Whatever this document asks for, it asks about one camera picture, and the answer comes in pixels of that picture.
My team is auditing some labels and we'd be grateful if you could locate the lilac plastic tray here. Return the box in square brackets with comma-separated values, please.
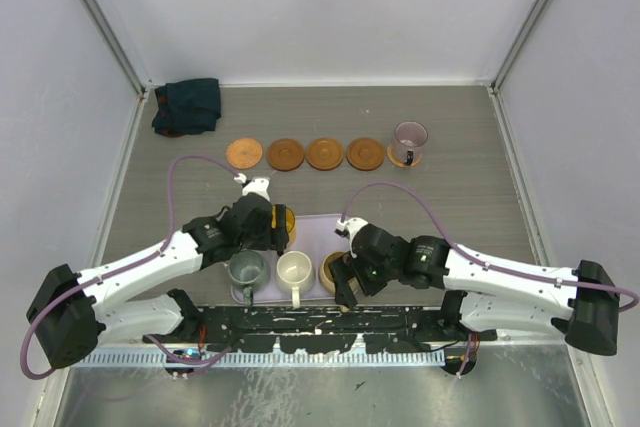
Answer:
[254, 214, 349, 305]

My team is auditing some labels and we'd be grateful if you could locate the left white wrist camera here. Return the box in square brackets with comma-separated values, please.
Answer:
[234, 173, 271, 202]

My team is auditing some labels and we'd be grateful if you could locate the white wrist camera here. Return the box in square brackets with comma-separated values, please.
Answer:
[334, 217, 369, 248]
[234, 173, 271, 202]

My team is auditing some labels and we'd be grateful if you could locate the grey ceramic mug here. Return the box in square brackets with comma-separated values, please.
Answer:
[228, 250, 271, 306]

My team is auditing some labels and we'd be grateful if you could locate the wooden coaster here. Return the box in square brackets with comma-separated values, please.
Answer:
[267, 138, 305, 172]
[305, 137, 344, 171]
[347, 137, 386, 171]

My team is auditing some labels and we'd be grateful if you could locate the woven rattan coaster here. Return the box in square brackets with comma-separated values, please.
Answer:
[387, 144, 423, 168]
[226, 138, 263, 170]

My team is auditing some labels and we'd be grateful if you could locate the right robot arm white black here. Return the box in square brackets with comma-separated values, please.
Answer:
[331, 218, 620, 356]

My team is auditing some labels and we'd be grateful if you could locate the purple translucent cup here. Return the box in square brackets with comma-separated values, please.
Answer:
[391, 121, 428, 155]

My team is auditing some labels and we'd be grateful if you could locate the grey slotted cable duct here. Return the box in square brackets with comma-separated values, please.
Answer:
[75, 348, 445, 368]

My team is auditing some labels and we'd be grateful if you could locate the white ceramic mug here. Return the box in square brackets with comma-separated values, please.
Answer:
[276, 251, 316, 308]

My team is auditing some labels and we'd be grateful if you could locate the beige ceramic mug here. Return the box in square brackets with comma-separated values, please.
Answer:
[319, 251, 345, 295]

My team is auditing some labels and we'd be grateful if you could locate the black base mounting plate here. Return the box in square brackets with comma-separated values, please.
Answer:
[156, 306, 469, 354]

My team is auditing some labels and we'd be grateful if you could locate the yellow translucent cup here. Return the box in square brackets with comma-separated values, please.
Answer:
[272, 206, 296, 246]

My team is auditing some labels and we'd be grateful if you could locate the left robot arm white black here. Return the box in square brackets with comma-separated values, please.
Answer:
[26, 193, 289, 370]

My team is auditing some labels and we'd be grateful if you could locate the dark blue folded cloth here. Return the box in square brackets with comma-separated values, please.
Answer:
[152, 78, 222, 138]

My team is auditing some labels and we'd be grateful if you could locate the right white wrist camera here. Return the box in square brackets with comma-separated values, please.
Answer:
[334, 217, 369, 248]

